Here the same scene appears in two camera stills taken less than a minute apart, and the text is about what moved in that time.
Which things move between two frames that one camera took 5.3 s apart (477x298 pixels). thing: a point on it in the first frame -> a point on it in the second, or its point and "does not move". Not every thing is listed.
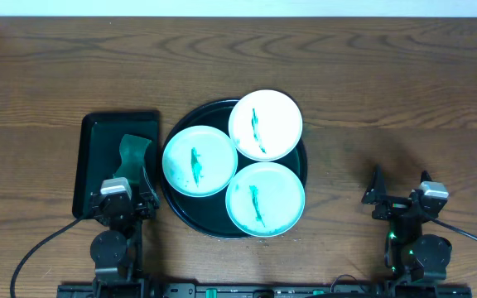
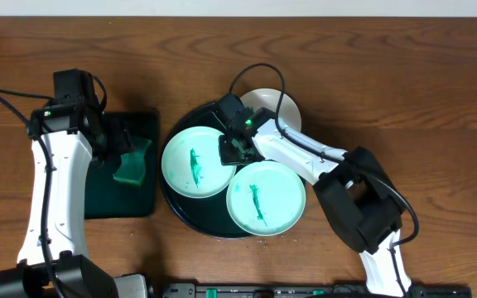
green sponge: x=132 y=150 does not move
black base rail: x=258 y=290 does not move
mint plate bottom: x=265 y=199 does not move
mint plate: x=199 y=161 does not move
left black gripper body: x=137 y=208 -> x=119 y=141
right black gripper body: x=393 y=208 -> x=231 y=152
